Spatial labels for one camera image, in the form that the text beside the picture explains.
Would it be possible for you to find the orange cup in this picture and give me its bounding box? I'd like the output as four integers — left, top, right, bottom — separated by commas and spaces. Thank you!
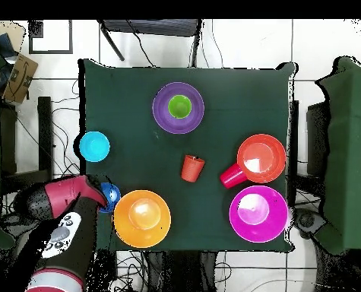
180, 154, 206, 183

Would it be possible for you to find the purple bowl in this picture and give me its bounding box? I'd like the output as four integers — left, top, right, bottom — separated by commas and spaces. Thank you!
151, 81, 206, 135

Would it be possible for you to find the red cup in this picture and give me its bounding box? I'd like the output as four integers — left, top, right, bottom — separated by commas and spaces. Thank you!
219, 162, 249, 189

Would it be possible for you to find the green cup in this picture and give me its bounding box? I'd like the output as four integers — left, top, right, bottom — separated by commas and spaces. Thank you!
167, 94, 193, 120

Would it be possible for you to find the large yellow bowl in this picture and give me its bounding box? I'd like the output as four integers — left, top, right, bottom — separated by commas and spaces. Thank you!
112, 189, 173, 249

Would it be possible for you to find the small dark blue bowl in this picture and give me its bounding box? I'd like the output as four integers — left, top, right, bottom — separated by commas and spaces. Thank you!
98, 182, 122, 214

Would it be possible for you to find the orange bowl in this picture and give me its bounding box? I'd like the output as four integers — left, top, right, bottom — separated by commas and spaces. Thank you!
236, 133, 287, 184

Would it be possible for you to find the large pink bowl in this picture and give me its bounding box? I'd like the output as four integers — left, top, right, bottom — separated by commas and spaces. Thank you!
229, 185, 290, 243

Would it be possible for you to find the dark green tablecloth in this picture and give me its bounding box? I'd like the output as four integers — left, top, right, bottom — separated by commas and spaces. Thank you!
78, 58, 299, 253

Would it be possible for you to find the small cyan ribbed bowl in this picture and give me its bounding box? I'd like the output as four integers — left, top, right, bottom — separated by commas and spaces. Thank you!
78, 131, 111, 163

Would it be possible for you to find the black folding chair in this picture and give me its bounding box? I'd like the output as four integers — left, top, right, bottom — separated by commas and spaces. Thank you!
97, 19, 204, 68

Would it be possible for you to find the black H-shaped stand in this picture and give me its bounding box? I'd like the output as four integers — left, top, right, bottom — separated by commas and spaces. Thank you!
289, 100, 328, 208
0, 96, 55, 195

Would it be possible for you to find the black stand base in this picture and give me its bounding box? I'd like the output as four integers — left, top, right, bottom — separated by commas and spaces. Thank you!
290, 206, 327, 241

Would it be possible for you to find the cardboard box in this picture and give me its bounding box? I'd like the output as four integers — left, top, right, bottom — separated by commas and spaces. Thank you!
2, 53, 39, 105

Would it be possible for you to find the beige board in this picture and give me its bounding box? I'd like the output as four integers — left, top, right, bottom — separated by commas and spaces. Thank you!
0, 20, 27, 53

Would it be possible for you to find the tangle of black cables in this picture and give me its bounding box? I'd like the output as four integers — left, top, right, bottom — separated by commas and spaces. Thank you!
0, 78, 147, 292

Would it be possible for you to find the black square frame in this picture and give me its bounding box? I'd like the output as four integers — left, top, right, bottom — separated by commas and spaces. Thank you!
28, 19, 74, 55

